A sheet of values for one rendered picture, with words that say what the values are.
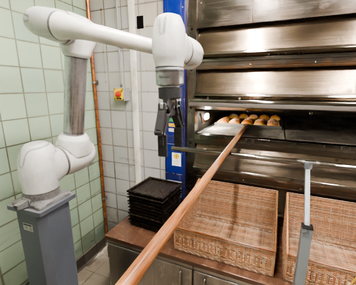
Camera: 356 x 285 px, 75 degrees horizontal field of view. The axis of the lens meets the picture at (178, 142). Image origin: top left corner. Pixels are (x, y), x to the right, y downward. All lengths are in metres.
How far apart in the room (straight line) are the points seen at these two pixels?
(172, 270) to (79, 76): 1.17
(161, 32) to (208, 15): 1.00
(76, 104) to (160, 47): 0.62
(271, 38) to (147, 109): 0.98
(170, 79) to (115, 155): 1.47
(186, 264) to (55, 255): 0.68
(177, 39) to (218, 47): 0.92
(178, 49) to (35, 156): 0.76
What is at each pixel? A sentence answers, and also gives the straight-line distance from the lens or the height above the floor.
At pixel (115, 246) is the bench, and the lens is 1.69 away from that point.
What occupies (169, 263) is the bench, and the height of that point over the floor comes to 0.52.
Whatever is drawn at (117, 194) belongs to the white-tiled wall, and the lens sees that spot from 2.25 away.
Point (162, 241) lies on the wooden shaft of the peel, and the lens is 0.54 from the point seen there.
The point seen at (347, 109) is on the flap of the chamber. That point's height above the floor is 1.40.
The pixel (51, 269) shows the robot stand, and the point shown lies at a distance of 1.37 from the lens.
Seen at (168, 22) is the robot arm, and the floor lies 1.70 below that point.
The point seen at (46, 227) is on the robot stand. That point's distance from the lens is 1.25.
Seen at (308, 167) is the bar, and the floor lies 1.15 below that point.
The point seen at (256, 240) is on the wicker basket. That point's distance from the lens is 1.64.
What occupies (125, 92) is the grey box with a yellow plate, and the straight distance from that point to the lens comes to 1.87.
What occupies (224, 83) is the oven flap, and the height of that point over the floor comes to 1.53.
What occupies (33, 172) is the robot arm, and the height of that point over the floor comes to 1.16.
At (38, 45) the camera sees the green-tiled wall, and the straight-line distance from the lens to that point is 1.84.
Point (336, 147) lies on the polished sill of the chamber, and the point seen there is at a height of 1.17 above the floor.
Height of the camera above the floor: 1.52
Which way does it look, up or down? 14 degrees down
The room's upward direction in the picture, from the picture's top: straight up
